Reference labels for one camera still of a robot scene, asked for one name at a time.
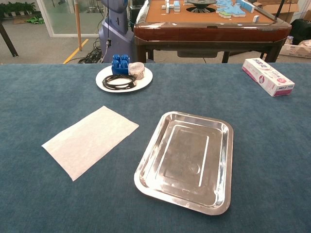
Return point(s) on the stainless steel tray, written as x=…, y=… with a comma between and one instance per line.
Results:
x=184, y=162

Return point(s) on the white round plate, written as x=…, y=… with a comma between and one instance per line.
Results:
x=146, y=81

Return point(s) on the clear jar of small parts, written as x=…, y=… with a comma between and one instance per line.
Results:
x=136, y=71

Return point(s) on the brown mahjong table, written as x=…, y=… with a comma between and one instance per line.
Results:
x=206, y=32

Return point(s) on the blue felt table cover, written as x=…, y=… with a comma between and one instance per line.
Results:
x=48, y=97

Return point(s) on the small stack of mahjong tiles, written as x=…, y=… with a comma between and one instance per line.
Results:
x=171, y=6

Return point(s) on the wooden pole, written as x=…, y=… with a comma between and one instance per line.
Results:
x=78, y=26

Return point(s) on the white pink toothpaste box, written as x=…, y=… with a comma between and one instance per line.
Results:
x=267, y=76

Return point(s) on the black mahjong table centre disc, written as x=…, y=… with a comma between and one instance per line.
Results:
x=201, y=3

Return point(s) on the heap of blue mahjong tiles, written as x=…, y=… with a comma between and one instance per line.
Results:
x=230, y=9

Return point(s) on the single blue white mahjong tile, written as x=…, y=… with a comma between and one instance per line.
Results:
x=255, y=18

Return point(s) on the white plastic basket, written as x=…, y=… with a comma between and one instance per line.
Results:
x=295, y=51

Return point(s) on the black tripod stand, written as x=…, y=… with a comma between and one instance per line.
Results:
x=279, y=9

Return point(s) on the black table leg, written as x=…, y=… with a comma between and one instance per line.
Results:
x=8, y=40

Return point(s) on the row of green plants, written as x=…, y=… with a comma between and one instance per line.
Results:
x=17, y=8

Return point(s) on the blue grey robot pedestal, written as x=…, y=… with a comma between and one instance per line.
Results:
x=116, y=36

